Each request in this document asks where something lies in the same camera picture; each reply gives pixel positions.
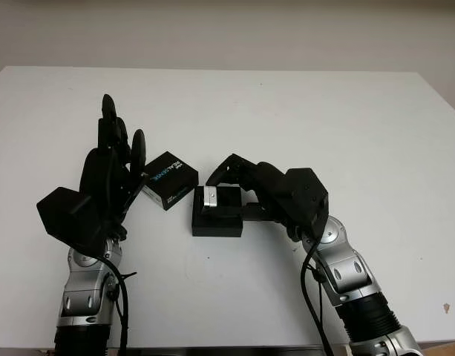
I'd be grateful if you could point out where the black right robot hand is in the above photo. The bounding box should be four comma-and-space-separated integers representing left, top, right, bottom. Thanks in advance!
206, 153, 307, 239

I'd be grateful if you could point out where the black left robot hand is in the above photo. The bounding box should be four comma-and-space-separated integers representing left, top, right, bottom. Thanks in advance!
79, 94, 149, 242

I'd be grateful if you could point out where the small silver black camera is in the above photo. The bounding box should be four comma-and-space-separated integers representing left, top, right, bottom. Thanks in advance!
195, 186, 220, 216

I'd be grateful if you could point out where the black box base with insert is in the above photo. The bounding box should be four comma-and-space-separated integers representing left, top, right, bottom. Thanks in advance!
192, 186, 245, 238

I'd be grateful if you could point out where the black RealSense box lid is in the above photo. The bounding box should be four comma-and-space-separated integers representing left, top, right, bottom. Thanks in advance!
141, 151, 199, 211

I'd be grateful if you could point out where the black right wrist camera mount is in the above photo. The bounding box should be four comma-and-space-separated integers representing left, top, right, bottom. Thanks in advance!
282, 168, 330, 238

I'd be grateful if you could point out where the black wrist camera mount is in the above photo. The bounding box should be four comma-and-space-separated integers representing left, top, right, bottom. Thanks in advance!
36, 187, 108, 257
282, 168, 330, 238

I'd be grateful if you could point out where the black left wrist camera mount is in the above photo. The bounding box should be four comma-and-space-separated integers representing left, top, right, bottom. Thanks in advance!
36, 187, 108, 257

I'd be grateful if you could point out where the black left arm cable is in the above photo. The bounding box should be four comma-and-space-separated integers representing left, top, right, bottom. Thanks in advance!
96, 255, 139, 356

